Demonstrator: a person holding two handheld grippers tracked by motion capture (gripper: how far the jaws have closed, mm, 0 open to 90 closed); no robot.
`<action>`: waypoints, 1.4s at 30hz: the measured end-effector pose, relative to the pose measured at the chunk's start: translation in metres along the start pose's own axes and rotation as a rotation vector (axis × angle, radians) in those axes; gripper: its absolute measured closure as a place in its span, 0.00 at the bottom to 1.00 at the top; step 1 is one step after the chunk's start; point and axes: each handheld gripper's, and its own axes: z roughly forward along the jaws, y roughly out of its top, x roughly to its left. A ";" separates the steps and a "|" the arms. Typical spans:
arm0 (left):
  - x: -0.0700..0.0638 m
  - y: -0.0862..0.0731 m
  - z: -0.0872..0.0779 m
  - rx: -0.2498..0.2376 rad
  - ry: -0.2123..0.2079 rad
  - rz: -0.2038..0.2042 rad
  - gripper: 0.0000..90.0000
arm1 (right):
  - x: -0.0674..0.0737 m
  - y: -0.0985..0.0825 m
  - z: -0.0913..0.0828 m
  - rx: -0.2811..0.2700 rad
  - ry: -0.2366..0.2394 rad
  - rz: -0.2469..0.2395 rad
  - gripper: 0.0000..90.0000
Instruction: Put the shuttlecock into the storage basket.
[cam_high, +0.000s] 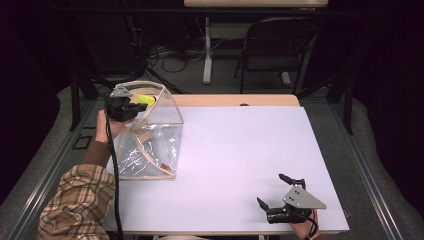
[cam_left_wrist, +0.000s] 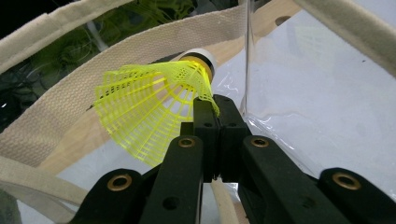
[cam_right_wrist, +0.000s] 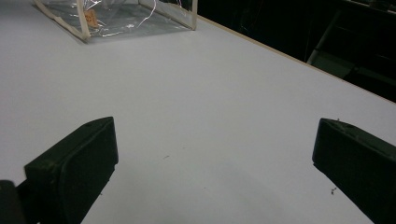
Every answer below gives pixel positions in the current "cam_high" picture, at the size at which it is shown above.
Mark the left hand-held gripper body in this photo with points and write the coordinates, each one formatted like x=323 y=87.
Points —
x=120 y=108

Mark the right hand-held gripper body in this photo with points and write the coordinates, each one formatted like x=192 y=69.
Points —
x=300 y=200

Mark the yellow shuttlecock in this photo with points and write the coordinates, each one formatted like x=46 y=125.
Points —
x=145 y=99

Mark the clear plastic bag beige trim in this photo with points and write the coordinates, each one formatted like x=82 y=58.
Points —
x=156 y=143

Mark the person's left hand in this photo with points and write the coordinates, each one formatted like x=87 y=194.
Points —
x=106 y=128

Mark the person's right hand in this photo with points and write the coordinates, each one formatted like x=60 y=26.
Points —
x=303 y=230

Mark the black metal stand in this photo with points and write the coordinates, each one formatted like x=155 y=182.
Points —
x=346 y=100
x=76 y=100

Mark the white table mat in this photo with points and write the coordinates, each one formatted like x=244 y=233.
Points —
x=233 y=150

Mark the wooden table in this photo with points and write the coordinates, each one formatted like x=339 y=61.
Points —
x=216 y=100

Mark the white-legged background table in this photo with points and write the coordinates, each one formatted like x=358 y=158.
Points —
x=207 y=50

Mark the black horizontal bar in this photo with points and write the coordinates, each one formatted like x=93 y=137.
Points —
x=200 y=11

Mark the black folding chair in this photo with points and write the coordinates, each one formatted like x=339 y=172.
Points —
x=276 y=43

